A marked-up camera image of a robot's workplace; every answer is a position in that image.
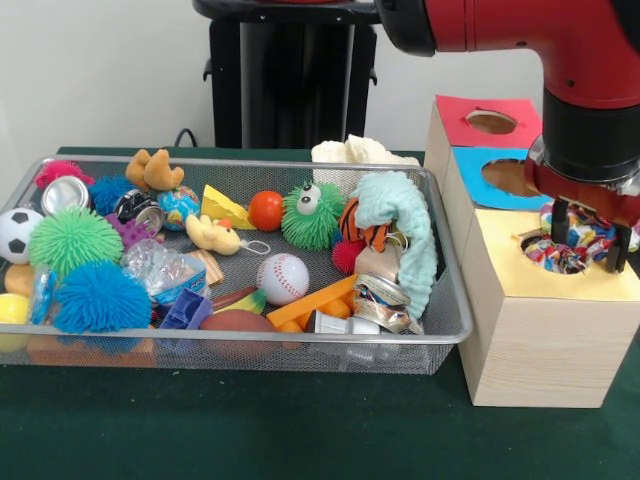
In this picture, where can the green googly-eyed spiky ball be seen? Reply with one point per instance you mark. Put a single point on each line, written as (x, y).
(312, 220)

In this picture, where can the orange plastic comb block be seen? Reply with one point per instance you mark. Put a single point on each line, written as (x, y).
(310, 302)

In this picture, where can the large green spiky ball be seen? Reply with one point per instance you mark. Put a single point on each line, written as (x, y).
(75, 242)

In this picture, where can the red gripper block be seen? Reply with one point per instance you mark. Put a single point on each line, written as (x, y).
(590, 200)

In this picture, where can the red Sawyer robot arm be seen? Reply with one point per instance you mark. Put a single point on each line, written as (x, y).
(575, 50)

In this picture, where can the brown teddy bear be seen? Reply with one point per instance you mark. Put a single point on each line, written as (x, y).
(152, 172)

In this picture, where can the dark green tablecloth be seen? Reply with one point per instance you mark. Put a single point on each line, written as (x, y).
(250, 425)

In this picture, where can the yellow cheese wedge toy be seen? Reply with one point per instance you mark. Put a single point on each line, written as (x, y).
(222, 207)

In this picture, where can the shallow metal mesh bin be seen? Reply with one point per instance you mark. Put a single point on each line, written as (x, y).
(300, 355)

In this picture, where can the white baseball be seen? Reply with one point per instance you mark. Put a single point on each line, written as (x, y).
(283, 279)

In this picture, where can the large blue spiky ball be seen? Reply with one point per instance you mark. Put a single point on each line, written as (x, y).
(100, 297)

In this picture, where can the light blue waffle cloth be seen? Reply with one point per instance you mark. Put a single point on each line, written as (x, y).
(415, 235)

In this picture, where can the cream waffle cloth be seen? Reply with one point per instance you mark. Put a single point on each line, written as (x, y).
(345, 149)

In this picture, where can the yellow duck plush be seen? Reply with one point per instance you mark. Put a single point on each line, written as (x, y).
(215, 235)

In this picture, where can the wooden box with three holes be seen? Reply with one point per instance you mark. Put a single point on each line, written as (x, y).
(550, 350)

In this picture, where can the small soccer ball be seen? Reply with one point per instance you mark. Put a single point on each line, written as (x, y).
(17, 235)

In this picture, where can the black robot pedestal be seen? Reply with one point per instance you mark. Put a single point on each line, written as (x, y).
(290, 75)

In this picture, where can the colourful patterned cloth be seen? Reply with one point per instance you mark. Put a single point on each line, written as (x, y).
(582, 250)

